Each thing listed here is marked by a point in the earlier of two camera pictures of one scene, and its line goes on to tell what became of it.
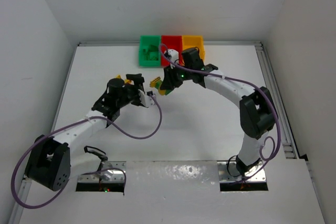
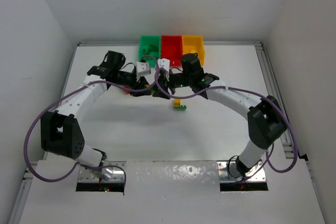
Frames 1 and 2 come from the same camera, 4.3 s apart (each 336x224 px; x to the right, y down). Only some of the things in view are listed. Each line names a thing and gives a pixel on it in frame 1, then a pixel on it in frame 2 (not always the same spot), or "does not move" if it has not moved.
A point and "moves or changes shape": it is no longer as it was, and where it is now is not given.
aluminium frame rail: [286, 138] does not move
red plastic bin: [171, 42] does not move
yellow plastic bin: [189, 41] does not move
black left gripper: [134, 78] to [138, 85]
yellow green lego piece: [156, 84] moves or changes shape
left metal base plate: [112, 172] does not move
